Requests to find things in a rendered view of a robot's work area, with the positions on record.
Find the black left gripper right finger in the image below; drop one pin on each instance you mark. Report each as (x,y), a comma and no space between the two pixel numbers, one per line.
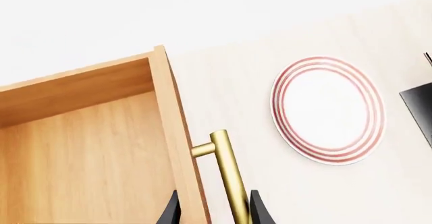
(259,211)

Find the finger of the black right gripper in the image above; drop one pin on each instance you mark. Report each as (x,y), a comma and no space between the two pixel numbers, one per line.
(420,107)

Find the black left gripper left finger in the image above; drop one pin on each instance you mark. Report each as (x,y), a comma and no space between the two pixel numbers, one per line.
(171,212)

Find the light wooden drawer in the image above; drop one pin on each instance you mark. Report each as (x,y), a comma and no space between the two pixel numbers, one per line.
(84,145)

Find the white plate with red rings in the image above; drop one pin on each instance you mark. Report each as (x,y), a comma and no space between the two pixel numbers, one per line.
(327,110)

